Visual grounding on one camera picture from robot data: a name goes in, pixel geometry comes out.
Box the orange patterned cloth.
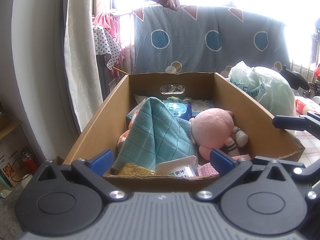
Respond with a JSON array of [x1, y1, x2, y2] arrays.
[[116, 109, 140, 153]]

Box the teal checked towel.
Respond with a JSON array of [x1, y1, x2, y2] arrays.
[[111, 97, 198, 174]]

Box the gold tissue pack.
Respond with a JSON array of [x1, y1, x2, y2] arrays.
[[117, 162, 156, 177]]

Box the pink hanging clothes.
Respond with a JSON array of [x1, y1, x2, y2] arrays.
[[93, 9, 125, 80]]

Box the star print cloth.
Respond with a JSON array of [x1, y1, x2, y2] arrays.
[[93, 26, 122, 71]]

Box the printed cardboard carton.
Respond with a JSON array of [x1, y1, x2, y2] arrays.
[[0, 112, 34, 188]]

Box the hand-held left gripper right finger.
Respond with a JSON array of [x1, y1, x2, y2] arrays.
[[196, 149, 290, 202]]

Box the cream patterned curtain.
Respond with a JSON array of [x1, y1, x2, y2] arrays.
[[64, 0, 104, 133]]

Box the pale green plastic bag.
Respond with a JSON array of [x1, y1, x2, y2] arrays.
[[227, 60, 296, 117]]

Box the black office chair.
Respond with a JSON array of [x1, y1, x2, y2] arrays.
[[281, 65, 310, 90]]

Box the pink plush toy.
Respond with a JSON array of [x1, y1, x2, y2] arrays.
[[189, 108, 249, 160]]

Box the white printed soft pack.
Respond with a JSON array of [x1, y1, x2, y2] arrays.
[[155, 155, 198, 178]]

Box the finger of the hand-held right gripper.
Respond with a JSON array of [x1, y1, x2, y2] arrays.
[[291, 164, 320, 205], [272, 110, 320, 137]]

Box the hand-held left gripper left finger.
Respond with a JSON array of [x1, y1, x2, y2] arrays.
[[37, 149, 127, 202]]

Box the brown cardboard box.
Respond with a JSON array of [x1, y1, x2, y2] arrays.
[[62, 72, 306, 193]]

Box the grey dotted hanging bedsheet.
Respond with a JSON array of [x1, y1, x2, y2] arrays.
[[132, 4, 292, 75]]

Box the red white tissue pack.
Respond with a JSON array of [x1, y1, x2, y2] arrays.
[[295, 99, 320, 115]]

